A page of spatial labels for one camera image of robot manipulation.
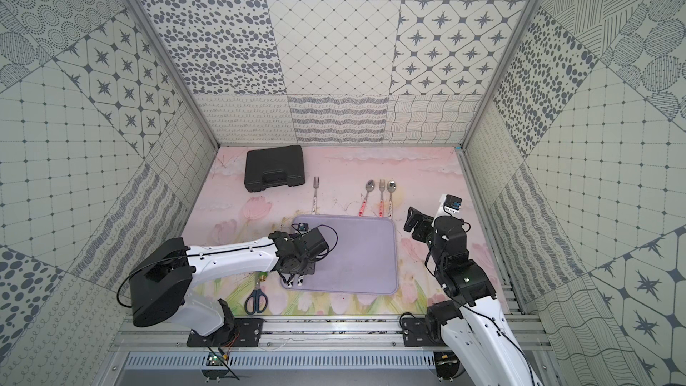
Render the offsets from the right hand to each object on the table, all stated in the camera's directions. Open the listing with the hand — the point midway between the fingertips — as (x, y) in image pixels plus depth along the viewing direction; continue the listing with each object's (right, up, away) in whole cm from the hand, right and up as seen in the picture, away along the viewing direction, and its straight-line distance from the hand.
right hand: (423, 216), depth 76 cm
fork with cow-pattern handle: (-40, -22, +6) cm, 46 cm away
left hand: (-34, -16, +8) cm, 38 cm away
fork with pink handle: (-9, -1, +25) cm, 27 cm away
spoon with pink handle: (-14, +7, +31) cm, 34 cm away
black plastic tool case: (-54, +15, +35) cm, 66 cm away
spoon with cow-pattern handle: (-37, -21, +4) cm, 43 cm away
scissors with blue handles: (-50, -27, +4) cm, 57 cm away
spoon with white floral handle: (-5, +6, +31) cm, 32 cm away
